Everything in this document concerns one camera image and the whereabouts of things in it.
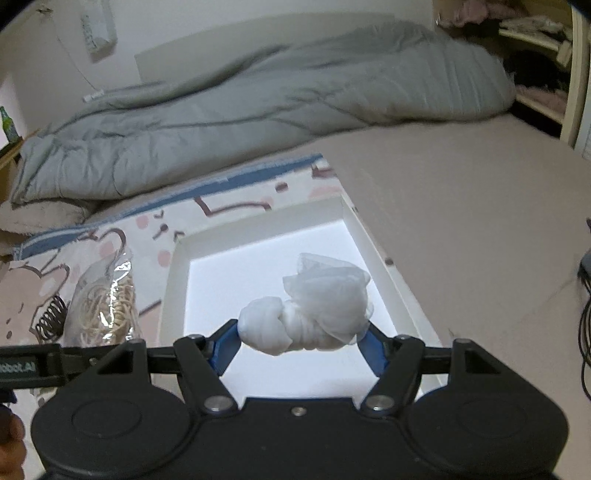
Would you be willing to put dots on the grey duvet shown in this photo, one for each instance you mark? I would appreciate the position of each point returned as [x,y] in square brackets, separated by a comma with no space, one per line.
[134,140]

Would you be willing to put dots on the right wooden shelf unit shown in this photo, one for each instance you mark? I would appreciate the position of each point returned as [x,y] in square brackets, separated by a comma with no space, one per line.
[547,55]

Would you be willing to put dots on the bag of rubber bands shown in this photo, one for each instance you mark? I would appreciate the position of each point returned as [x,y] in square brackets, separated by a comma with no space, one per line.
[103,308]

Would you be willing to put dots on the beige fluffy pillow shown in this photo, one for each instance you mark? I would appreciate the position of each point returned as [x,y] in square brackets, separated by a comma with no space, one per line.
[40,216]

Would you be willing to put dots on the green glass bottle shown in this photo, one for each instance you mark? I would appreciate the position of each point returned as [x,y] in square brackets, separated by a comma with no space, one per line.
[8,127]

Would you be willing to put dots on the pink clothes on shelf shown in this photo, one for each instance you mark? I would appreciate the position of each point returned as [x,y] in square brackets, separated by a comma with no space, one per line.
[478,11]

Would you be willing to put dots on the wooden bedside shelf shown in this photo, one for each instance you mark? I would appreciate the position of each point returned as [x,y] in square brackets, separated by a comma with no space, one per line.
[10,156]

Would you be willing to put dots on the white wall device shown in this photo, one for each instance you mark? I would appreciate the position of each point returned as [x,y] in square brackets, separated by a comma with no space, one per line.
[98,28]

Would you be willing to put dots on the white plastic bag bundle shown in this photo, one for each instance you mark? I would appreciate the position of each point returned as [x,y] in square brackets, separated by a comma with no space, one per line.
[327,308]

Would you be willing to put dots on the cartoon bear blanket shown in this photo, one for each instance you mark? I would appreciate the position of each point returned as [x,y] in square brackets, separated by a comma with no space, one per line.
[149,227]

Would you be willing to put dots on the white cardboard box tray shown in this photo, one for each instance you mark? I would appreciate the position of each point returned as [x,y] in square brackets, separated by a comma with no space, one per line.
[240,267]

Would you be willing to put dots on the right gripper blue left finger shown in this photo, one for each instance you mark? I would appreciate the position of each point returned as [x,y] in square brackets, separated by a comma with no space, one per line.
[202,361]

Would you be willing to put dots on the black claw hair clip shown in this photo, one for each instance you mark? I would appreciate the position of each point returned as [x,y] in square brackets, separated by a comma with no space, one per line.
[50,326]

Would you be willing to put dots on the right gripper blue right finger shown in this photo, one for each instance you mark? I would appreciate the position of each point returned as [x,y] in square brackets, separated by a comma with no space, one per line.
[396,362]

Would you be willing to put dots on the person's left hand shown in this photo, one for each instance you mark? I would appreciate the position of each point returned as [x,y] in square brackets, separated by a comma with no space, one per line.
[13,450]

